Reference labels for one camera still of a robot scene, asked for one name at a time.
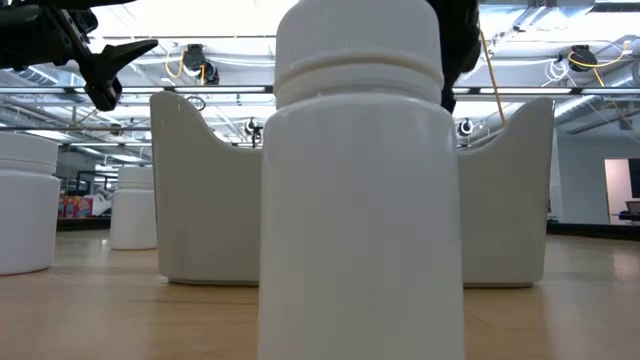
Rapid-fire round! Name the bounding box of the long yellow hanging cable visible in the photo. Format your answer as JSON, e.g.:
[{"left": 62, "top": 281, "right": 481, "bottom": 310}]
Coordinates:
[{"left": 478, "top": 29, "right": 508, "bottom": 127}]

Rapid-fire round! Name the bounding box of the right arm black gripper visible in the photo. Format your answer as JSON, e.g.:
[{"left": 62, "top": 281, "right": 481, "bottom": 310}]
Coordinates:
[{"left": 427, "top": 0, "right": 483, "bottom": 114}]

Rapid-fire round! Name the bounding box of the colourful printed box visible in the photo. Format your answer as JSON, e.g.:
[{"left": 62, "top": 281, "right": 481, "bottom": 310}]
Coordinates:
[{"left": 57, "top": 194, "right": 95, "bottom": 220}]

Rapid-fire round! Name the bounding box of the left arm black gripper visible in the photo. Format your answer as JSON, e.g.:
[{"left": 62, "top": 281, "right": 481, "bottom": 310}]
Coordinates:
[{"left": 0, "top": 0, "right": 160, "bottom": 113}]

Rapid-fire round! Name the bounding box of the large white pill bottle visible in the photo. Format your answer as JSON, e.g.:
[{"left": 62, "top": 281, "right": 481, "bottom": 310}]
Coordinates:
[{"left": 257, "top": 0, "right": 466, "bottom": 360}]

